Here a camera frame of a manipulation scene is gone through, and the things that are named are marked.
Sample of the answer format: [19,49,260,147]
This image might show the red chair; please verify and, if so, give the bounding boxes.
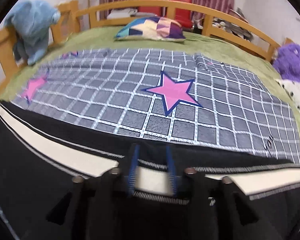
[172,0,193,29]
[138,6,162,16]

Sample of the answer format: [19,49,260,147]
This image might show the purple plush toy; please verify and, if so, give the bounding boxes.
[273,43,300,82]

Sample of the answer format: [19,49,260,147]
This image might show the green fleece bedspread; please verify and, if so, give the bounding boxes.
[0,27,300,135]

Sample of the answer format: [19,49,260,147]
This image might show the colourful geometric pillow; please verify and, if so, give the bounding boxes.
[114,16,186,42]

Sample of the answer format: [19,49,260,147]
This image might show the blue plush toy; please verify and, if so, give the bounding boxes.
[4,0,61,66]

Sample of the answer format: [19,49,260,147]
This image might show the grey checked star blanket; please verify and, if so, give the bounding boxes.
[12,48,300,164]

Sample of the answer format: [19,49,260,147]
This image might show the white black-dotted pillow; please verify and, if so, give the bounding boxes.
[276,79,300,111]

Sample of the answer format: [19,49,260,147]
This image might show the black pants with white stripe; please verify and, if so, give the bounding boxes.
[0,106,300,239]

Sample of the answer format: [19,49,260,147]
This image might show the wooden bed frame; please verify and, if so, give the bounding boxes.
[0,0,300,106]

